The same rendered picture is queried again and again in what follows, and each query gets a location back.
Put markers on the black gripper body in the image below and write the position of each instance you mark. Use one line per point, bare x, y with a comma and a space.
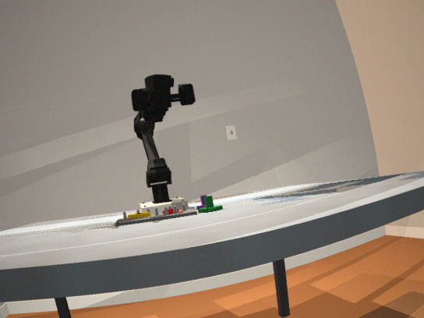
162, 100

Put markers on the purple gear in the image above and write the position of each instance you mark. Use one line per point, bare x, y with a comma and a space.
202, 202

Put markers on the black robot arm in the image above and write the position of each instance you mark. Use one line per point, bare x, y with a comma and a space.
157, 169

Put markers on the green gear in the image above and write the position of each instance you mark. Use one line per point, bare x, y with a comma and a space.
209, 205

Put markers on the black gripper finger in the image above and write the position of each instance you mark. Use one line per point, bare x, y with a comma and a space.
146, 96
184, 93

